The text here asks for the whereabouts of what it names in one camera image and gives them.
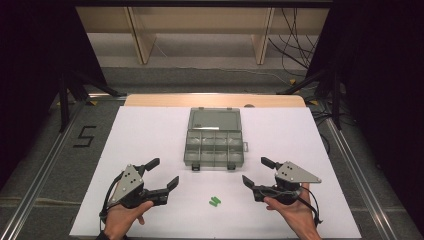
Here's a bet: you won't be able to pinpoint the bundle of black hanging cables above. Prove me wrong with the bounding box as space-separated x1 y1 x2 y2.
267 7 322 72

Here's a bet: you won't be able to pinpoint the black metal stand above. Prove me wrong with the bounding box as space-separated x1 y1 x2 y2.
275 67 344 132
57 68 128 134

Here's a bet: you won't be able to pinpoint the hand-held gripper black cable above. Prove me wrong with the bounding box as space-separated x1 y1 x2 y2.
295 185 324 228
98 172 125 232

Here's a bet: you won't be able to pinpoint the thin white floor cable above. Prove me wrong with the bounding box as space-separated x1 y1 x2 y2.
153 42 292 86

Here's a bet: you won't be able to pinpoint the aluminium floor rail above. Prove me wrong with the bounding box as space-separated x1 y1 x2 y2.
323 117 400 240
0 99 88 240

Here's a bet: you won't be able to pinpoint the light wooden shelf unit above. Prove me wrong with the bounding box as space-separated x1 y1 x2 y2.
75 6 331 66

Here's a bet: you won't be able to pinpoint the black floor cables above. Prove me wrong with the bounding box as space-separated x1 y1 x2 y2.
303 95 335 155

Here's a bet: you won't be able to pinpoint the black curtain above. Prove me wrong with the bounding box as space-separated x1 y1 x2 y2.
0 0 109 189
305 0 424 234

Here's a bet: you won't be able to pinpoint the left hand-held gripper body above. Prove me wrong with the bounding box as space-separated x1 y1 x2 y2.
106 164 169 210

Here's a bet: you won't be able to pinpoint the left hand-held gripper black cable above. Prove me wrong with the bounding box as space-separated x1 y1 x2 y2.
98 172 125 232

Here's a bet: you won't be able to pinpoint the clear grey compartment organizer box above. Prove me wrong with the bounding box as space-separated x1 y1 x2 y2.
183 106 250 172

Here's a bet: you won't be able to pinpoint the right hand-held gripper black cable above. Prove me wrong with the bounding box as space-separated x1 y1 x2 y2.
295 185 324 228

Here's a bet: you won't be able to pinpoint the white table sheet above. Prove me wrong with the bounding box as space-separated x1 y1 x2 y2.
69 105 363 240

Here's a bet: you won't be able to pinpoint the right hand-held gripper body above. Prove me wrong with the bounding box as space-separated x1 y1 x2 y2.
253 161 323 206

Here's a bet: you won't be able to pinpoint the person's right hand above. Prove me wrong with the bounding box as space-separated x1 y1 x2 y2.
264 182 322 236

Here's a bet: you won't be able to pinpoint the person's left hand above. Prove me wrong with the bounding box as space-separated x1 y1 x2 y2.
103 200 155 240

